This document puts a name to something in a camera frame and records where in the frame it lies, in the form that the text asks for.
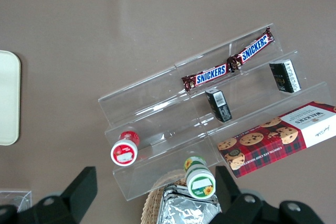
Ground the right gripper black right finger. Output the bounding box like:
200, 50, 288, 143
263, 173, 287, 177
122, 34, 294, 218
206, 165, 324, 224

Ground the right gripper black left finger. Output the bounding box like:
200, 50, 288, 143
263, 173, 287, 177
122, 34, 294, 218
0, 166, 99, 224

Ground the oval wicker basket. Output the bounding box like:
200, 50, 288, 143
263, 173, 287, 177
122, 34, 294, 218
140, 170, 190, 224

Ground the beige rectangular tray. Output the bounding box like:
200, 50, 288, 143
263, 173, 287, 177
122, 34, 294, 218
0, 49, 22, 147

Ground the green lid yogurt cup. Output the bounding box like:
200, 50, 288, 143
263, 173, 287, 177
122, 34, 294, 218
183, 156, 217, 200

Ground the silver foil packet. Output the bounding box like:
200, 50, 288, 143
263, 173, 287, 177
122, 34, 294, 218
156, 183, 223, 224

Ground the red lid yogurt cup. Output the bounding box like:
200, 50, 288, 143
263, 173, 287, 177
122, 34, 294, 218
110, 130, 141, 167

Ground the clear acrylic bottle rack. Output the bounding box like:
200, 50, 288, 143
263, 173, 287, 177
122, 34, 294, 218
0, 190, 34, 213

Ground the red tartan Walkers cookie box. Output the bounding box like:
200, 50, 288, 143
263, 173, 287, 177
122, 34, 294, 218
216, 100, 336, 179

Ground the small black box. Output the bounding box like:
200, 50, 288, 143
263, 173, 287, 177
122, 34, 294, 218
204, 88, 233, 123
268, 59, 302, 94

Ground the clear acrylic stepped shelf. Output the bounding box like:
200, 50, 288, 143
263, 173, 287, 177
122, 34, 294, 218
174, 22, 336, 180
97, 61, 222, 202

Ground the Snickers chocolate bar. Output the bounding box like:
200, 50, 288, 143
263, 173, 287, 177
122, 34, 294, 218
226, 26, 275, 74
181, 63, 229, 92

